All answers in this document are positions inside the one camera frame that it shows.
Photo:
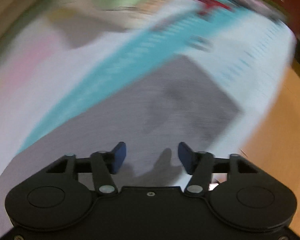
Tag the floral pastel bed blanket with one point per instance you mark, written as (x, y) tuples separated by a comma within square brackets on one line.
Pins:
[(250, 67)]

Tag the grey speckled pants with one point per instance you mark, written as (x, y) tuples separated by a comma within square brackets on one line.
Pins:
[(78, 85)]

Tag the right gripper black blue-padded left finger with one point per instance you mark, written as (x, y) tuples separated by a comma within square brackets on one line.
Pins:
[(101, 165)]

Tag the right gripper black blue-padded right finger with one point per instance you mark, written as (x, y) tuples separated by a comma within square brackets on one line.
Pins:
[(201, 166)]

